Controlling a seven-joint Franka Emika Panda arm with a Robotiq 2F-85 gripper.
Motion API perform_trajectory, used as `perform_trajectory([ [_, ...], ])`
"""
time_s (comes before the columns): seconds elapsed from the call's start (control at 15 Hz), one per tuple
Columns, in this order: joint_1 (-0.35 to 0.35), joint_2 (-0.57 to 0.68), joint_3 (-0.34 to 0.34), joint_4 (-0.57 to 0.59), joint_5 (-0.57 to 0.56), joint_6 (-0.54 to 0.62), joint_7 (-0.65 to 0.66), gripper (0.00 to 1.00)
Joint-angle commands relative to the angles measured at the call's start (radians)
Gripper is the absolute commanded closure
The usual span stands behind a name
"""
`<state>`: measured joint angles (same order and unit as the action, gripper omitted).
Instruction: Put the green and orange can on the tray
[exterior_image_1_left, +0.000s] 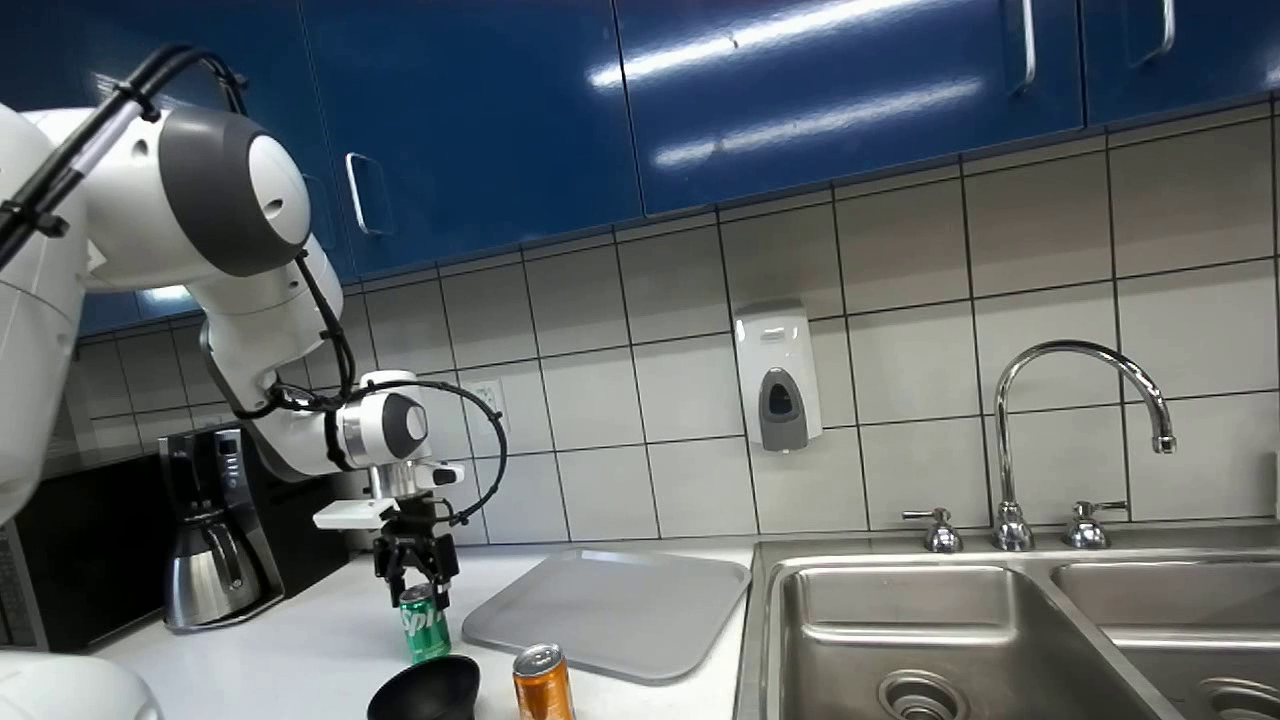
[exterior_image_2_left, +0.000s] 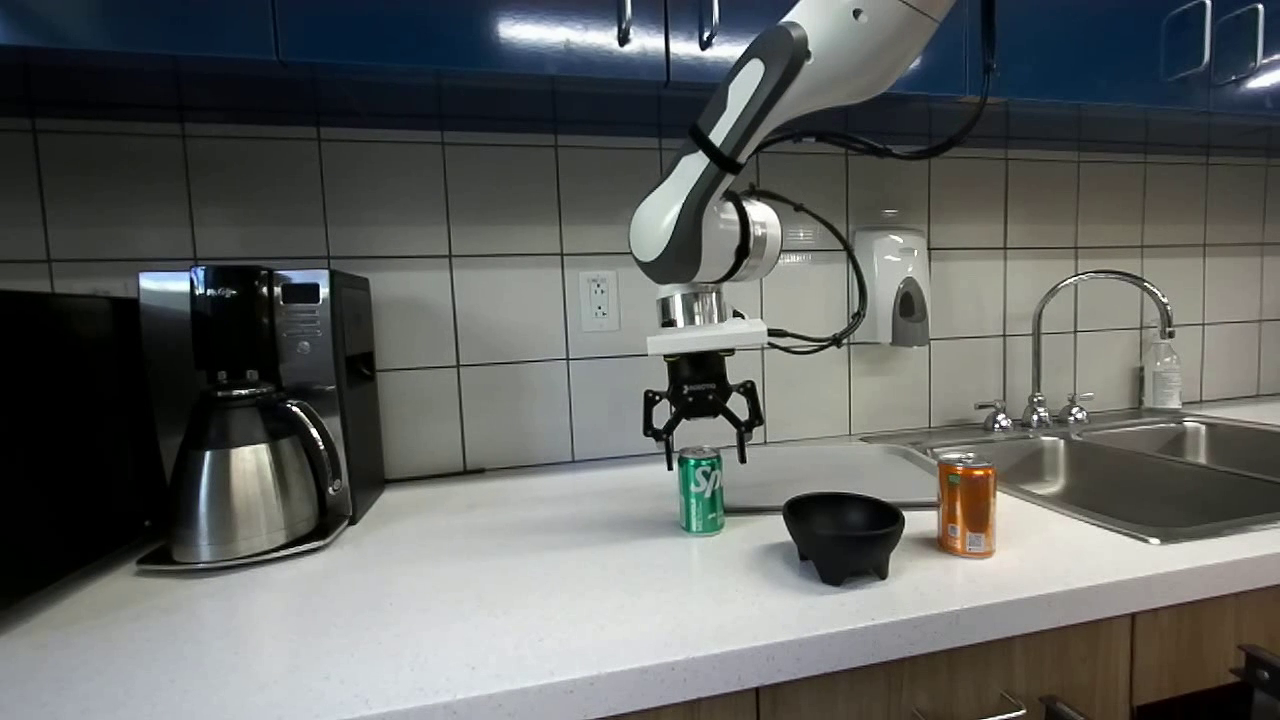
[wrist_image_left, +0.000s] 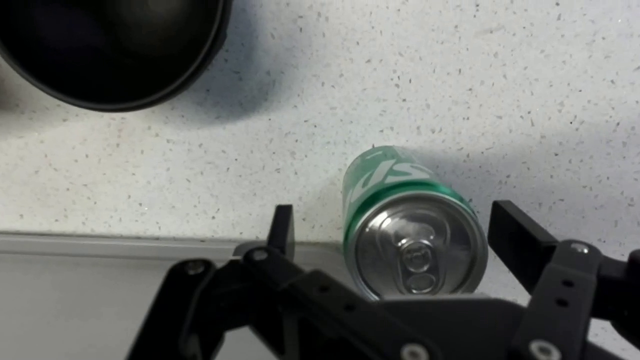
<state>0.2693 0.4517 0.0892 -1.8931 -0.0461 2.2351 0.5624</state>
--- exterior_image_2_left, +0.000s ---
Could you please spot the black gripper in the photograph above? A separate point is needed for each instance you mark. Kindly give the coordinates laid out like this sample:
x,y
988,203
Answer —
x,y
703,379

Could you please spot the green soda can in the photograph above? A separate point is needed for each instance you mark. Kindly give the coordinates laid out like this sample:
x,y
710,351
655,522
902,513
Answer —
x,y
703,497

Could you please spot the orange soda can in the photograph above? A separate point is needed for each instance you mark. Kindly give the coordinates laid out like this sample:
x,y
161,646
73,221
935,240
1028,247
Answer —
x,y
964,506

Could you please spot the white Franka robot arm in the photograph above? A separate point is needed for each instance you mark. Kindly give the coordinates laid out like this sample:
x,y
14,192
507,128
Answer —
x,y
747,144

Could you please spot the black stone bowl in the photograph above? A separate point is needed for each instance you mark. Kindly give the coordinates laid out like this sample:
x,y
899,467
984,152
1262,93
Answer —
x,y
843,533

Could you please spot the white soap dispenser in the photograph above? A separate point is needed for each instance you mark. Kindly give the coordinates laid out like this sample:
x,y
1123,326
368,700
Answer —
x,y
886,285

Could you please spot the chrome faucet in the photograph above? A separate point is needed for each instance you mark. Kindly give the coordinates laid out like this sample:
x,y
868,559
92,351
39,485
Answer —
x,y
1039,362

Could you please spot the black steel coffee maker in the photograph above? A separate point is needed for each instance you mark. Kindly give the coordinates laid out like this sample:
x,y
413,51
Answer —
x,y
342,362

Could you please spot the wooden base cabinets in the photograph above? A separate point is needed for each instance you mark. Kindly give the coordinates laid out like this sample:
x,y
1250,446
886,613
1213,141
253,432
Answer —
x,y
1043,665

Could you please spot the stainless steel sink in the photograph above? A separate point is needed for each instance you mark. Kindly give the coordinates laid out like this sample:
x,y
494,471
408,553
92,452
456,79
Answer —
x,y
1133,481

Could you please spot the clear soap bottle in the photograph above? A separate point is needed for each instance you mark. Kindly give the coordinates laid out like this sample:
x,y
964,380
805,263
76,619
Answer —
x,y
1166,380

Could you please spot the stainless steel carafe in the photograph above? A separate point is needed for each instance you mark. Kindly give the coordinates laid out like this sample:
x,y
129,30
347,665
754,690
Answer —
x,y
246,485

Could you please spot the dark object below counter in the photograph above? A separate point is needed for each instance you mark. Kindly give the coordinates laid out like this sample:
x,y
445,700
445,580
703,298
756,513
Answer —
x,y
1262,681

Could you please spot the black microwave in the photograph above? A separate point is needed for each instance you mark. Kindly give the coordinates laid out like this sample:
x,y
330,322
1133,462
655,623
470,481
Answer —
x,y
67,442

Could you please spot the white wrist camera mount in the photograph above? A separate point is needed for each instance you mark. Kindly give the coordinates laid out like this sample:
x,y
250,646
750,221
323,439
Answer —
x,y
705,338

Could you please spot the white wall outlet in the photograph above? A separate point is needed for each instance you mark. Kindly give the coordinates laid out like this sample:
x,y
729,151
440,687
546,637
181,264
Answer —
x,y
596,301

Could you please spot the blue glossy wall cabinets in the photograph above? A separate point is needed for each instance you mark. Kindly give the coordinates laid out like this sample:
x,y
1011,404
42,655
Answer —
x,y
332,32

